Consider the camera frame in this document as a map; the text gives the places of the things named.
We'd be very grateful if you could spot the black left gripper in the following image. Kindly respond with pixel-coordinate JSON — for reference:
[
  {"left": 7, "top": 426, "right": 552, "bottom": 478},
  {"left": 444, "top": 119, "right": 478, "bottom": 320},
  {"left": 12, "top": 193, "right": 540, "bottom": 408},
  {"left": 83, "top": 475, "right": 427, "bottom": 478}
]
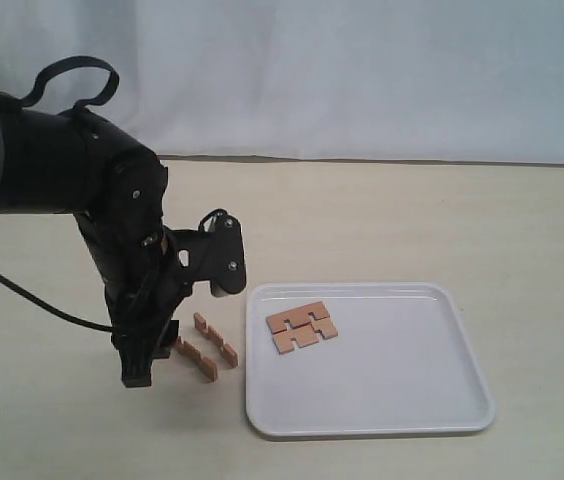
[{"left": 104, "top": 239, "right": 192, "bottom": 388}]

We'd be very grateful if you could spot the wooden notched puzzle piece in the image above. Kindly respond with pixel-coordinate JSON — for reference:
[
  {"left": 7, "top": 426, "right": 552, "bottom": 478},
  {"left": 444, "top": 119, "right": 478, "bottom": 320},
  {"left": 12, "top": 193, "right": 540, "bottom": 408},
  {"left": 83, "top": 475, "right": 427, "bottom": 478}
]
[
  {"left": 174, "top": 336, "right": 218, "bottom": 382},
  {"left": 266, "top": 301, "right": 330, "bottom": 334},
  {"left": 193, "top": 312, "right": 239, "bottom": 368},
  {"left": 273, "top": 318, "right": 338, "bottom": 355}
]

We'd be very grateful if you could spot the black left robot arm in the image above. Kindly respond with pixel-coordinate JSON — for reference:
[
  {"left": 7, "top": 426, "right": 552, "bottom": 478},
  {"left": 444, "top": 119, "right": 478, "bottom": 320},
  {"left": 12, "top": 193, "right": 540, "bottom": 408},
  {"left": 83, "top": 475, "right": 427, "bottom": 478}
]
[{"left": 0, "top": 94, "right": 188, "bottom": 388}]

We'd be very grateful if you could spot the white square plastic tray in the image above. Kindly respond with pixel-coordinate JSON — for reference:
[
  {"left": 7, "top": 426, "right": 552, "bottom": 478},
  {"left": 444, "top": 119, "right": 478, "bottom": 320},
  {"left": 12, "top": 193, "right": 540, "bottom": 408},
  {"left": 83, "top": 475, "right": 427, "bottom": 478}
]
[{"left": 244, "top": 282, "right": 496, "bottom": 439}]

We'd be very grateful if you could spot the white backdrop cloth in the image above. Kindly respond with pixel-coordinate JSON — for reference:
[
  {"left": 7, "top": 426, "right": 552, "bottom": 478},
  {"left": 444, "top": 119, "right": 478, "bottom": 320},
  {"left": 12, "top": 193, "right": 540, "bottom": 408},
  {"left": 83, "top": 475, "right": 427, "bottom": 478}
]
[{"left": 0, "top": 1, "right": 564, "bottom": 164}]

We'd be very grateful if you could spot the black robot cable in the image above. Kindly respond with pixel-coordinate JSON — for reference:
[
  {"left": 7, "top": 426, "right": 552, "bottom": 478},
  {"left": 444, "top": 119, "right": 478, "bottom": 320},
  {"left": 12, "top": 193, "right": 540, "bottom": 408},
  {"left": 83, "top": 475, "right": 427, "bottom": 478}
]
[{"left": 0, "top": 57, "right": 121, "bottom": 334}]

